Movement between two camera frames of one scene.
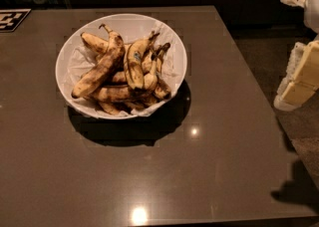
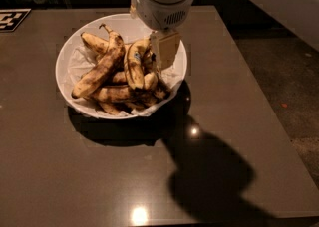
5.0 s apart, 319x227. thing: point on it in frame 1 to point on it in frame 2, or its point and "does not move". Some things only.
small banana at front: (109, 108) does not move
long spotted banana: (111, 61) does not move
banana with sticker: (134, 61) does not move
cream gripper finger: (302, 77) to (160, 16)
